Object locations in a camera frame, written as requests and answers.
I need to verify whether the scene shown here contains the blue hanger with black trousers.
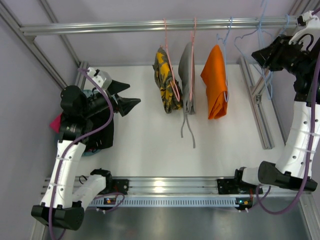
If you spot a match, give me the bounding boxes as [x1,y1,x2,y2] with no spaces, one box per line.
[233,0,270,81]

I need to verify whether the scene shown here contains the black trousers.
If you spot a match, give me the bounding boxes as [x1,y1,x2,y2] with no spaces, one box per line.
[85,109,115,152]

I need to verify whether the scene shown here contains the pink trousers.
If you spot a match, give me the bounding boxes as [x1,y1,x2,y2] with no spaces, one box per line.
[49,113,62,134]

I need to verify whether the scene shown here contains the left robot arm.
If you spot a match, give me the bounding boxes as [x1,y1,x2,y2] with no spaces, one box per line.
[31,80,141,231]

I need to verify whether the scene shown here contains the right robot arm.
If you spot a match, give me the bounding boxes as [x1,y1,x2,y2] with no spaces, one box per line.
[235,35,320,192]

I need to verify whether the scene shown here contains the camouflage trousers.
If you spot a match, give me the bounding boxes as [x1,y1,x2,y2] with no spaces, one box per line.
[152,46,183,114]

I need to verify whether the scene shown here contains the orange trousers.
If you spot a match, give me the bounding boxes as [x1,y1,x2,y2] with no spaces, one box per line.
[200,44,228,120]

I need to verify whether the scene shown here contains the blue hanger with orange trousers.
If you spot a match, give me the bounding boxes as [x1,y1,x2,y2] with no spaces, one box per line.
[216,16,233,103]

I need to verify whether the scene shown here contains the pink hanger with grey trousers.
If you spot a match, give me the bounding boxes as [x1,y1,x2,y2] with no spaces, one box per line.
[189,17,197,101]

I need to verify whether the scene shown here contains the teal plastic bin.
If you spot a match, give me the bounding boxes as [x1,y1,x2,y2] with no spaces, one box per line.
[53,88,105,158]

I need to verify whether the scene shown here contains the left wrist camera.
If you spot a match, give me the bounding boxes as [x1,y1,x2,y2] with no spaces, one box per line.
[87,67,112,90]

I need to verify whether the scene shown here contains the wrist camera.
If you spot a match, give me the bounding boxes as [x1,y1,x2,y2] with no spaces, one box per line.
[287,9,320,52]
[87,67,112,90]

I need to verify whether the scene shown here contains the aluminium hanging rail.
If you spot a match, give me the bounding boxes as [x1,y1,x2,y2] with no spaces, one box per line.
[19,16,298,36]

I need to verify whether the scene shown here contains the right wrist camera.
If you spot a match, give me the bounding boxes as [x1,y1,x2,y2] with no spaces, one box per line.
[287,9,320,52]

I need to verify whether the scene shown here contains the grey trousers with drawstrings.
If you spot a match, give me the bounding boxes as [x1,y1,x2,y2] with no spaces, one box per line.
[178,42,196,149]

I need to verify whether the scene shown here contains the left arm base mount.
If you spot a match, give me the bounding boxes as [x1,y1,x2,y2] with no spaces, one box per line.
[96,177,130,210]

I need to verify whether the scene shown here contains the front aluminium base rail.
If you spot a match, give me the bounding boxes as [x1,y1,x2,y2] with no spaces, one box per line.
[41,176,311,197]

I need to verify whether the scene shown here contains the slotted grey cable duct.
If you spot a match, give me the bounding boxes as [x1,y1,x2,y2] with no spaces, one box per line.
[88,196,242,208]

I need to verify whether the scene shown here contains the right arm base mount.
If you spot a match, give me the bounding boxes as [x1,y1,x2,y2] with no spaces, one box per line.
[217,167,257,212]

